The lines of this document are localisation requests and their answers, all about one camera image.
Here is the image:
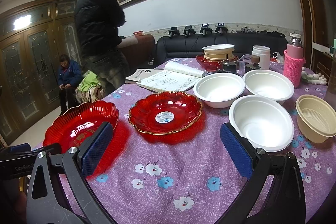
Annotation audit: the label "red plate with gold text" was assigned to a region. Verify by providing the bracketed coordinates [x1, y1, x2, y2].
[43, 101, 119, 153]

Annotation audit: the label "white foam bowl front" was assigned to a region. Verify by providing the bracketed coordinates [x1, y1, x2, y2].
[228, 96, 294, 152]

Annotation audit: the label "white foam bowl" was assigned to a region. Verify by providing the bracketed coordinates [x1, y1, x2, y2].
[193, 73, 245, 109]
[228, 96, 294, 152]
[243, 69, 294, 105]

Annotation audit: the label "beige plastic bowl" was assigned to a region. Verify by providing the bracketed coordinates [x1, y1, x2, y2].
[295, 95, 336, 144]

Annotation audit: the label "stack of beige bowls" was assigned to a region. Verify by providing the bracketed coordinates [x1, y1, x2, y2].
[202, 44, 235, 61]

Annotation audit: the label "seated person in blue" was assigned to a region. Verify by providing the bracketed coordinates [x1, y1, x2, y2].
[57, 54, 83, 115]

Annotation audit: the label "green blanket pile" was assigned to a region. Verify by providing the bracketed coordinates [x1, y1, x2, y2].
[77, 70, 101, 92]

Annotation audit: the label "purple floral tablecloth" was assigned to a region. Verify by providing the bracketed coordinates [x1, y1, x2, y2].
[34, 57, 336, 224]

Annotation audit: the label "white knit gloves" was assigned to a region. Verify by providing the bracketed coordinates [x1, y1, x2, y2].
[301, 71, 327, 85]

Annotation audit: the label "wooden glass-panel doors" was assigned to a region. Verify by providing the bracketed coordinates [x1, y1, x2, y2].
[1, 0, 81, 146]

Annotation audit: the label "red plate with sticker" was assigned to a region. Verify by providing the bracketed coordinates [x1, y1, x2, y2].
[128, 92, 203, 136]

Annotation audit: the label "black motor with spool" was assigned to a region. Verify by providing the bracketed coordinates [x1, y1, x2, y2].
[243, 55, 260, 73]

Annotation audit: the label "pink knit-sleeved bottle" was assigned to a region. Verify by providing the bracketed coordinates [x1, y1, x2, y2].
[283, 32, 305, 88]

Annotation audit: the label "black motor left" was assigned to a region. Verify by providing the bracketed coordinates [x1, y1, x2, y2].
[219, 61, 237, 74]

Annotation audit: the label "white paper booklet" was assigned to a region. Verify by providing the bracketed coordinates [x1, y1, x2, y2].
[125, 69, 161, 84]

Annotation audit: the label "red glass bowl back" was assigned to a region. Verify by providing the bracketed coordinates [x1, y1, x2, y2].
[196, 54, 239, 72]

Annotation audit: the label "open lined notebook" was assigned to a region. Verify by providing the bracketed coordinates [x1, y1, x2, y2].
[137, 61, 207, 93]

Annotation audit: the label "brown armchair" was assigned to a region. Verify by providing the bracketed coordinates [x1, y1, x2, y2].
[117, 35, 155, 72]

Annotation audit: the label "standing person in black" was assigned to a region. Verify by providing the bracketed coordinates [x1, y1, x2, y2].
[75, 0, 130, 96]

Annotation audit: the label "black leather sofa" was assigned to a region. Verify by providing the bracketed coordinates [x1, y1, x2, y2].
[153, 31, 287, 65]

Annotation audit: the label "black device on sofa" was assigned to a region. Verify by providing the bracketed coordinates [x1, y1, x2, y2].
[169, 27, 180, 39]
[200, 23, 213, 36]
[215, 23, 228, 35]
[183, 25, 195, 37]

